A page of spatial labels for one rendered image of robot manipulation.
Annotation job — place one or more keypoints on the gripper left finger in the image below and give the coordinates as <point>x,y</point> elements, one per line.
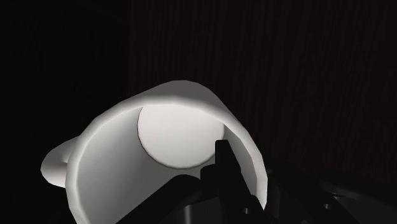
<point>225,173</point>

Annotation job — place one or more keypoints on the white mug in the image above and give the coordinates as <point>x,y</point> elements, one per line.
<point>118,161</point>

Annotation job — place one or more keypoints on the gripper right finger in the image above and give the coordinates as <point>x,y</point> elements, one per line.
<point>304,201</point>

